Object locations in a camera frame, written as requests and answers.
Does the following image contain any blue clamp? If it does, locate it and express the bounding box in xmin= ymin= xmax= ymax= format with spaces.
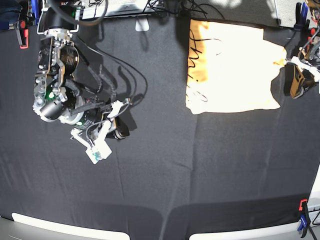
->
xmin=30 ymin=0 xmax=43 ymax=25
xmin=297 ymin=205 xmax=311 ymax=239
xmin=293 ymin=2 xmax=310 ymax=31

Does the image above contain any blue clamp far right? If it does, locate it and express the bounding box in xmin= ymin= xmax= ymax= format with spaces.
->
xmin=293 ymin=2 xmax=310 ymax=31

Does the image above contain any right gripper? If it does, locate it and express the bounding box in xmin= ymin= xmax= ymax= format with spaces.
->
xmin=74 ymin=98 xmax=130 ymax=140

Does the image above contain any white table edge strip right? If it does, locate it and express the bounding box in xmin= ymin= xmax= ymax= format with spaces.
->
xmin=189 ymin=221 xmax=300 ymax=240

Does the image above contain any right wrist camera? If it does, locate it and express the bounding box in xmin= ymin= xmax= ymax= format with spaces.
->
xmin=85 ymin=141 xmax=112 ymax=165

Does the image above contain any black table cloth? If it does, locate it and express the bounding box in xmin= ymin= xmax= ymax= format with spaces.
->
xmin=0 ymin=17 xmax=320 ymax=240

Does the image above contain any white table edge strip left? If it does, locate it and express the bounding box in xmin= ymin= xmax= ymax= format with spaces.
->
xmin=11 ymin=212 xmax=106 ymax=240

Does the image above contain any black cable bundle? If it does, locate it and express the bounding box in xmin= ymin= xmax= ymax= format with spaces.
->
xmin=142 ymin=0 xmax=226 ymax=20

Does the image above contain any red black clamp near right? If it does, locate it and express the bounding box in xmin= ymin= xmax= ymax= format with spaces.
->
xmin=298 ymin=198 xmax=308 ymax=212

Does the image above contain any blue clamp near right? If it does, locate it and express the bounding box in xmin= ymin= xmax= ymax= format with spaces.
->
xmin=297 ymin=205 xmax=311 ymax=239

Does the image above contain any white table edge strip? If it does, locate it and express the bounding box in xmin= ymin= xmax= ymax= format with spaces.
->
xmin=189 ymin=221 xmax=300 ymax=240
xmin=11 ymin=212 xmax=106 ymax=240

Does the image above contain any yellow t-shirt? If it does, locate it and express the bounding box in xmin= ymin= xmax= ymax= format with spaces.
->
xmin=185 ymin=20 xmax=287 ymax=115

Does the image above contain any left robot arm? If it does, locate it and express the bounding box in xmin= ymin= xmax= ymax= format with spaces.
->
xmin=286 ymin=0 xmax=320 ymax=99

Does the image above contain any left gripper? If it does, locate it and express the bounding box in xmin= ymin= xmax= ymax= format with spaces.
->
xmin=285 ymin=56 xmax=320 ymax=99

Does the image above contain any red black clamp far left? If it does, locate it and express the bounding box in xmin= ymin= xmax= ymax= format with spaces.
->
xmin=14 ymin=20 xmax=29 ymax=49

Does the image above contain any blue clamp far left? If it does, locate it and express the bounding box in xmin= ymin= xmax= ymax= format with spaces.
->
xmin=30 ymin=0 xmax=43 ymax=25

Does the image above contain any grey tape patch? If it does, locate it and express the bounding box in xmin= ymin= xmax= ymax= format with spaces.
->
xmin=135 ymin=19 xmax=150 ymax=32

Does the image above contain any red black clamp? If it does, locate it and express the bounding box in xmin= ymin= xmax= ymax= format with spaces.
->
xmin=14 ymin=20 xmax=29 ymax=49
xmin=298 ymin=198 xmax=308 ymax=212

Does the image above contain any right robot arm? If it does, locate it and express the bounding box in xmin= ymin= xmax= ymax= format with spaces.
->
xmin=32 ymin=0 xmax=131 ymax=141

